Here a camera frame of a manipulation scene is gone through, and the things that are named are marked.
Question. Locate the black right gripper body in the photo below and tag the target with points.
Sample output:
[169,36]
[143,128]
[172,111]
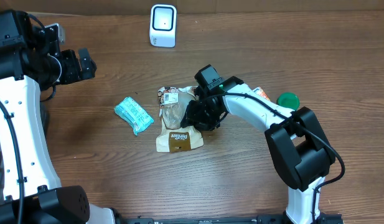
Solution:
[205,116]

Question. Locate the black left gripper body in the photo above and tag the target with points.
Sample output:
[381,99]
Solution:
[70,66]

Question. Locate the brown beige snack pouch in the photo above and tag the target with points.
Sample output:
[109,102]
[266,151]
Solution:
[173,103]

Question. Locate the orange small carton box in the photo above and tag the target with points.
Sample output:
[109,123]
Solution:
[261,93]

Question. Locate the teal tissue pack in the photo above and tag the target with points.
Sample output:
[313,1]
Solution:
[137,117]

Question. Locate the green lid jar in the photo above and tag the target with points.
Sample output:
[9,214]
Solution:
[288,100]

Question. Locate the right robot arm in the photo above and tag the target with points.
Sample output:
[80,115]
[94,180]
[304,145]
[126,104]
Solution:
[299,149]

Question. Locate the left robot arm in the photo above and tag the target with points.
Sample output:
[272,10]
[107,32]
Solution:
[31,61]

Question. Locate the white barcode scanner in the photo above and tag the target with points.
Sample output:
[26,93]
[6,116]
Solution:
[162,28]

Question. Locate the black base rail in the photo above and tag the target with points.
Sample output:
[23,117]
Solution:
[204,221]

